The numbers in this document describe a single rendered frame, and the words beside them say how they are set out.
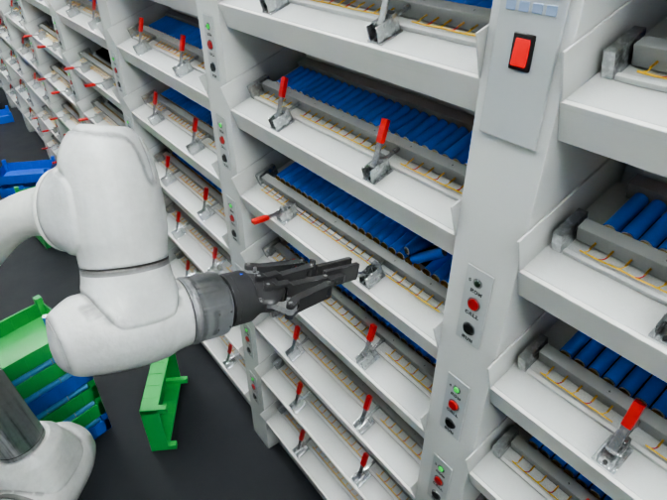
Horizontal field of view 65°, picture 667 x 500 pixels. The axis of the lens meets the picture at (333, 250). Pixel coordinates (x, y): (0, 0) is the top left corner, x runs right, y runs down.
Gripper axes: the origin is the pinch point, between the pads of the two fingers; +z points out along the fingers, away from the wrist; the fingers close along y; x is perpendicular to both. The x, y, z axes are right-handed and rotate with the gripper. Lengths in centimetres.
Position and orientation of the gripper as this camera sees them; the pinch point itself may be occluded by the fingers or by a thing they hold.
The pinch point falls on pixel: (336, 272)
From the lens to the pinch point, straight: 83.5
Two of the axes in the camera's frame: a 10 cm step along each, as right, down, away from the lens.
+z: 7.8, -1.7, 6.0
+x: 1.5, -8.8, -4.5
